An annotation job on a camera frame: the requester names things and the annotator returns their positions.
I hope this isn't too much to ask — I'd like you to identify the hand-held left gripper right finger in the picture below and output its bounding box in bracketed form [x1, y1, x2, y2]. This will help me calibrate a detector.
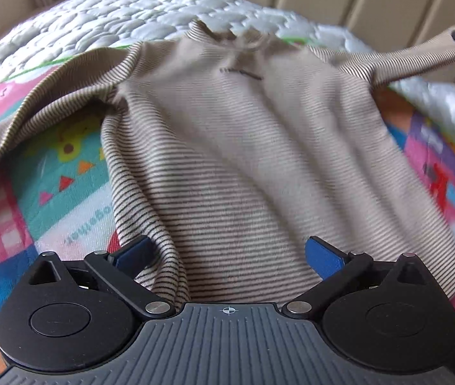
[282, 235, 431, 320]

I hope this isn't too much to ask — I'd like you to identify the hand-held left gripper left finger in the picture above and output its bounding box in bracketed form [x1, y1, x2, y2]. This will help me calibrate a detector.
[30, 235, 174, 320]

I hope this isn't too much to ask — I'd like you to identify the beige striped shirt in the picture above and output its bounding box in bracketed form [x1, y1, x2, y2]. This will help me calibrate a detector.
[0, 19, 455, 314]

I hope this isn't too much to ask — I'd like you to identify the colourful cartoon printed blanket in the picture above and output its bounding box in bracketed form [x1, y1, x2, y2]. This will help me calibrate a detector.
[0, 34, 455, 385]

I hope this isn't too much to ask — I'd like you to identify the white quilted mattress pad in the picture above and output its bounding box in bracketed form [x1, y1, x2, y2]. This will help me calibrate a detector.
[0, 0, 455, 141]

